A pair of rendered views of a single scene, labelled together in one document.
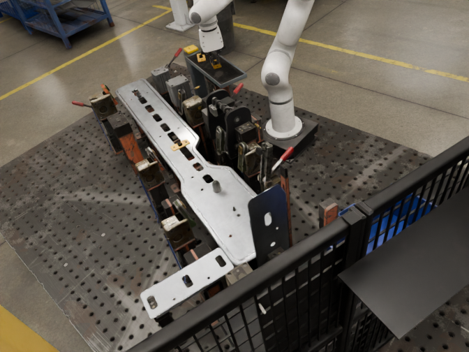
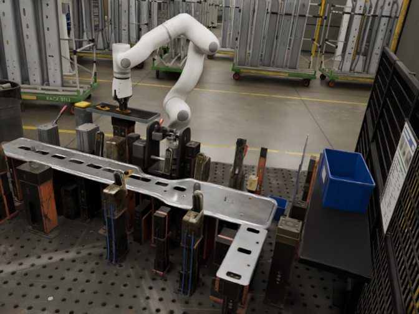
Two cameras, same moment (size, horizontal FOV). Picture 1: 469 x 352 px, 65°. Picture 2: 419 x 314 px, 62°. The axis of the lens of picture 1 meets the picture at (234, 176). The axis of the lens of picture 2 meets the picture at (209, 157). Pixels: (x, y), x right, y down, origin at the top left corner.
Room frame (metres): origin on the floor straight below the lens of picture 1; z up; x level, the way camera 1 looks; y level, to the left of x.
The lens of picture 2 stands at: (0.12, 0.97, 1.75)
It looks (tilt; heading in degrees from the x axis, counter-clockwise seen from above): 25 degrees down; 312
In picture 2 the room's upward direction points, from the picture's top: 5 degrees clockwise
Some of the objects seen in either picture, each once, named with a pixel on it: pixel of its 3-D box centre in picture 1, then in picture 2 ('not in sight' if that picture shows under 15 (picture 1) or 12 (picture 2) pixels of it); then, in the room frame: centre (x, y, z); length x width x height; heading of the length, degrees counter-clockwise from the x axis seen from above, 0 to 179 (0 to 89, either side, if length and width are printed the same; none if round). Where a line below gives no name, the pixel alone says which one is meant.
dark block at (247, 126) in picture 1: (250, 165); (191, 182); (1.17, -0.08, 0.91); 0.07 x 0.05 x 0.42; 113
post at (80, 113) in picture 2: (199, 87); (86, 143); (1.88, 0.09, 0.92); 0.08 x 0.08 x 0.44; 23
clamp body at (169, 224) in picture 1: (185, 248); (190, 252); (0.84, 0.24, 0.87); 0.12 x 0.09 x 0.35; 113
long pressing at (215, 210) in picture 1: (176, 144); (121, 174); (1.31, 0.22, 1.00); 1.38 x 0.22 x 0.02; 23
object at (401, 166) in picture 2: (314, 309); (398, 177); (0.32, -0.10, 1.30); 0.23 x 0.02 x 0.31; 113
